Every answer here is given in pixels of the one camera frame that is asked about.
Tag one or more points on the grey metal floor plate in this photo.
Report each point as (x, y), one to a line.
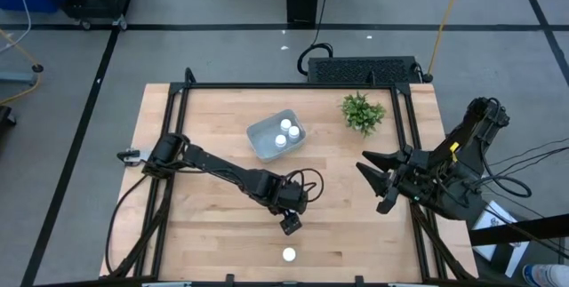
(15, 78)

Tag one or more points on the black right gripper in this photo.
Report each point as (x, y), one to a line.
(413, 176)

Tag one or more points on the silver black bracket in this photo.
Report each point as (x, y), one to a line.
(131, 156)

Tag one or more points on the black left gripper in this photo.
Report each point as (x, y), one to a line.
(291, 198)

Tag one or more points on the black metal rig frame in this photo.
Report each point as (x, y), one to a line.
(311, 85)

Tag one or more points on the black perforated computer case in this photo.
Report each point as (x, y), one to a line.
(360, 70)

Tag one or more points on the green plant in white pot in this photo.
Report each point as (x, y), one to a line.
(362, 114)

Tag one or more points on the white printed box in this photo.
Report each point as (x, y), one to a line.
(491, 225)

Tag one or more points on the grey plastic basket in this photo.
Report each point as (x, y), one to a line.
(262, 145)

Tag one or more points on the black flat bar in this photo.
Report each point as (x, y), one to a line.
(533, 228)

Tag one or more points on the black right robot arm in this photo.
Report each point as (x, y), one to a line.
(475, 122)

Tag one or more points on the black round floor plug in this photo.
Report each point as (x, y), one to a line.
(427, 77)
(37, 68)

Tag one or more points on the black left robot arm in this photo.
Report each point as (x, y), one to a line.
(213, 165)

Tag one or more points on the black equipment foot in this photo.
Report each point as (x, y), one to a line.
(5, 116)

